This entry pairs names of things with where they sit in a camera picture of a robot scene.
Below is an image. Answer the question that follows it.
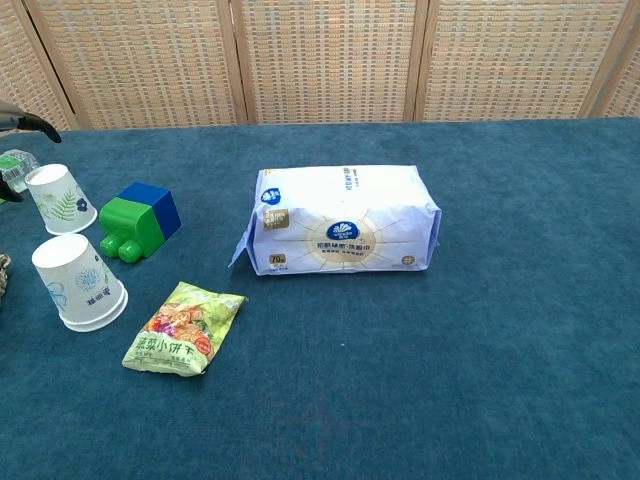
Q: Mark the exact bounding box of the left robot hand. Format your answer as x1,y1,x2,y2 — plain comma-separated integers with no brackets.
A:
0,99,63,204

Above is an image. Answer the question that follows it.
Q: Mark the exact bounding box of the paper cup with fern print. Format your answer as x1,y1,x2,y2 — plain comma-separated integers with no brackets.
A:
24,163,99,236

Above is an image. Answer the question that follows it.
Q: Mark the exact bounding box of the paper cup with blue flower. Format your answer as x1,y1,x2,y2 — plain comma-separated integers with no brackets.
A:
31,233,127,325

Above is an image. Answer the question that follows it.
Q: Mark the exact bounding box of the clear bottle with green label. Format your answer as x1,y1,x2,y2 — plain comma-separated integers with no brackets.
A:
0,148,40,194

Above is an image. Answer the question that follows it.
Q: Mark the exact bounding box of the woven bamboo screen panel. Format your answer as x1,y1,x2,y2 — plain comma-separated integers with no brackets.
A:
22,0,249,131
229,0,431,125
414,0,635,123
582,0,640,120
0,0,79,132

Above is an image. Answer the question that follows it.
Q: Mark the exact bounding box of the green and blue toy block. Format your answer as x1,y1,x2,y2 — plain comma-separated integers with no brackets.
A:
98,181,182,264

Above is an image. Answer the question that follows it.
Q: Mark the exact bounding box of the white paper cup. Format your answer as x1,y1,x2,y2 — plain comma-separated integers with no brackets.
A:
63,289,130,334

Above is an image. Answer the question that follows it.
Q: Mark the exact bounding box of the green snack packet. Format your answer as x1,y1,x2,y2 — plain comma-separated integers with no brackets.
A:
122,280,249,376

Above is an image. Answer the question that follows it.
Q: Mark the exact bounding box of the white tissue pack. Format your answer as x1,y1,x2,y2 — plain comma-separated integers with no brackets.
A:
228,167,443,276

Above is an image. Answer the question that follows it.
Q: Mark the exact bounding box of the blue felt table cover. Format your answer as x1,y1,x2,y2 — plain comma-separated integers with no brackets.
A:
0,117,640,480

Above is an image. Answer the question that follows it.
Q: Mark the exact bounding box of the beige braided rope bundle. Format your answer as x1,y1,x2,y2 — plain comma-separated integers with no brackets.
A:
0,252,14,306

